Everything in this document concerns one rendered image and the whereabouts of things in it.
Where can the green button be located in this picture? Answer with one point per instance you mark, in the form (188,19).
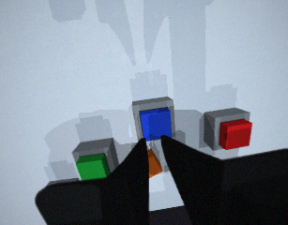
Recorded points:
(95,159)

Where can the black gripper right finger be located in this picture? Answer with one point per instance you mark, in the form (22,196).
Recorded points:
(205,183)

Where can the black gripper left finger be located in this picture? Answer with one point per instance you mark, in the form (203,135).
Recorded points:
(124,193)

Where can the orange block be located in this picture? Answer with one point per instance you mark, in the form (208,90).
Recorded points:
(154,165)

